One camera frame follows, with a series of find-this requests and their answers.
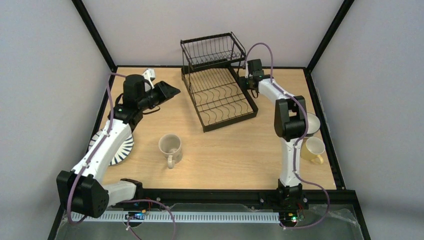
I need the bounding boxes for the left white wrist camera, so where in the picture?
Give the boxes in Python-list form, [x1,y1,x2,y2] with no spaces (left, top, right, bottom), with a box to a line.
[142,68,156,92]

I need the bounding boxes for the yellow ceramic mug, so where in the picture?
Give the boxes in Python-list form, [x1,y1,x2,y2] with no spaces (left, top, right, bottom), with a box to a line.
[300,137,325,165]

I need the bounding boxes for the white slotted cable duct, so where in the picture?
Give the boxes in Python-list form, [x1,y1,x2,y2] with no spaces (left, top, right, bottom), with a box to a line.
[85,210,280,224]

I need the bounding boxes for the blue striped white plate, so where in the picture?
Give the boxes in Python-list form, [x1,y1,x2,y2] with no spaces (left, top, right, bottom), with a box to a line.
[88,130,134,166]

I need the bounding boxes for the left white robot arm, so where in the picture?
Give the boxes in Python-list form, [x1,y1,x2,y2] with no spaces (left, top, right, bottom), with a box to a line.
[56,74,181,218]

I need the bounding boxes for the seashell pattern ceramic mug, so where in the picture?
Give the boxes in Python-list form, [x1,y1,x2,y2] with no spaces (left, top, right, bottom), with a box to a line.
[158,133,183,169]

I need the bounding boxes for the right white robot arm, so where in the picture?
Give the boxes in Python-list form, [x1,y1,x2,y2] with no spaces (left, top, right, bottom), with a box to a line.
[241,59,309,204]

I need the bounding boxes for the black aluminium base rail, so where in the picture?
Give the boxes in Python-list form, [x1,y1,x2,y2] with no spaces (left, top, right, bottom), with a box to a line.
[70,187,358,218]

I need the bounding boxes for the white bowl with dark rim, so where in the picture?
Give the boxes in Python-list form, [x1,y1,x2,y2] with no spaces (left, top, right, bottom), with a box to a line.
[306,112,321,137]

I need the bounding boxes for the black wire dish rack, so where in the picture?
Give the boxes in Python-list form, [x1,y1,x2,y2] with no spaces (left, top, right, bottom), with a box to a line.
[179,32,258,132]

